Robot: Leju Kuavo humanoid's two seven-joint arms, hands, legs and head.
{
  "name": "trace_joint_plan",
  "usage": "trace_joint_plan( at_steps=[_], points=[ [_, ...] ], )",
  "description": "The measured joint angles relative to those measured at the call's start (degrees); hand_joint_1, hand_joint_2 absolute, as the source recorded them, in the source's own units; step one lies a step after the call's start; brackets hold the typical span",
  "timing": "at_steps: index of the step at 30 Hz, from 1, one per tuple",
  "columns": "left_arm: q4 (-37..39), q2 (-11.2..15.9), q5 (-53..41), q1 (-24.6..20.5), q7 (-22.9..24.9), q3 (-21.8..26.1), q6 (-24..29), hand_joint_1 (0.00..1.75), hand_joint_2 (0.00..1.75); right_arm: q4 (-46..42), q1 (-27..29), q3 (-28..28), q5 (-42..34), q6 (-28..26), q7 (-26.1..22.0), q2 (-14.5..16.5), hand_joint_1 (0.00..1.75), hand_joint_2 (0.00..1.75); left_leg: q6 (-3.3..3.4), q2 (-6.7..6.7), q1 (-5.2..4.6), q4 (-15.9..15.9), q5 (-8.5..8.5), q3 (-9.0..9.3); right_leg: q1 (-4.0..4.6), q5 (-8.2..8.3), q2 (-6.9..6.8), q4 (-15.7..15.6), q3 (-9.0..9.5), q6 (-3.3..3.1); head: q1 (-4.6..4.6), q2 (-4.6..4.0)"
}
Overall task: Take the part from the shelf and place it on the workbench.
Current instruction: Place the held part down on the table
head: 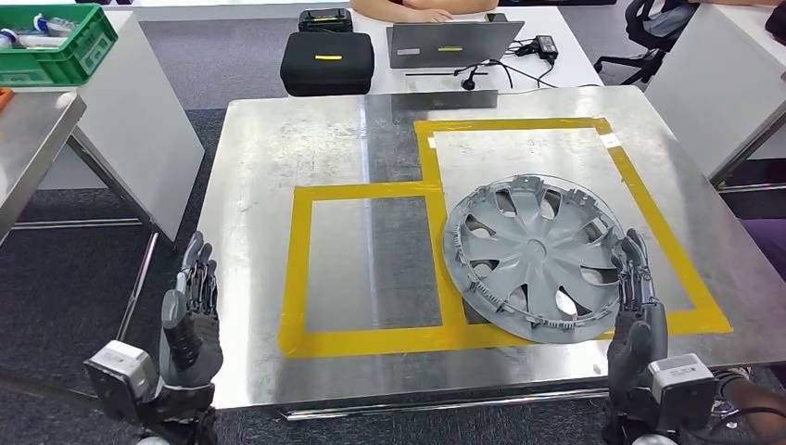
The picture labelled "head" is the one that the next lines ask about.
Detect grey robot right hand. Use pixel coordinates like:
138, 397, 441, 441
606, 227, 670, 396

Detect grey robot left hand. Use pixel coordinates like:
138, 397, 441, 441
158, 231, 224, 389

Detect silver plastic wheel cover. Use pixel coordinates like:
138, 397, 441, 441
441, 173, 628, 346

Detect stainless steel workbench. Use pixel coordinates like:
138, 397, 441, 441
196, 83, 786, 423

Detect white cabinet desk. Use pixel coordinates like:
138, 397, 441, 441
36, 10, 207, 245

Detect white office desk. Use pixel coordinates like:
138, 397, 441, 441
643, 3, 786, 186
286, 5, 606, 98

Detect stainless steel side table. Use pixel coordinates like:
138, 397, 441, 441
0, 90, 88, 248

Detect large black zip case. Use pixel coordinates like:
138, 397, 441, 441
279, 31, 376, 98

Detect black power adapter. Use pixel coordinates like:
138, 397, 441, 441
534, 33, 560, 64

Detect green plastic crate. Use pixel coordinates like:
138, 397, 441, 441
0, 3, 120, 88

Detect black office chair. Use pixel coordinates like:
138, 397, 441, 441
592, 0, 702, 86

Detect small black zip case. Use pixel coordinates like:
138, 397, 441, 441
298, 7, 356, 33

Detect grey laptop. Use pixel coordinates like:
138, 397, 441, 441
386, 19, 526, 70

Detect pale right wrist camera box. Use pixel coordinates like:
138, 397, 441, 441
647, 352, 719, 431

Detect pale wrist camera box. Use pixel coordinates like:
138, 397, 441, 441
647, 352, 719, 431
82, 339, 158, 425

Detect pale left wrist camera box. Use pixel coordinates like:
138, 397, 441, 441
82, 339, 158, 425

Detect black power cable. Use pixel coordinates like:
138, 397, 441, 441
452, 39, 557, 92

